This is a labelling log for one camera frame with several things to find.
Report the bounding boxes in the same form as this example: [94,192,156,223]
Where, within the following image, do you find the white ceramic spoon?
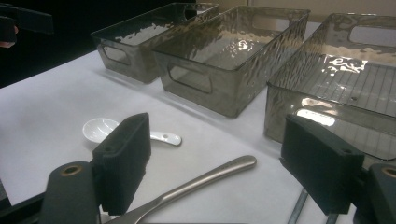
[82,118,183,147]

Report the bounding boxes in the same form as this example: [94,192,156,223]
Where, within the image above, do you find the smoked clear plastic bin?
[263,12,396,162]
[152,5,312,119]
[91,2,220,84]

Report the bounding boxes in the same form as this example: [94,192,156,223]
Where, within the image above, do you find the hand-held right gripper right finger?
[279,114,396,224]

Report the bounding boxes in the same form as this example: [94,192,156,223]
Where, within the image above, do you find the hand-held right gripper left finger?
[38,112,152,224]

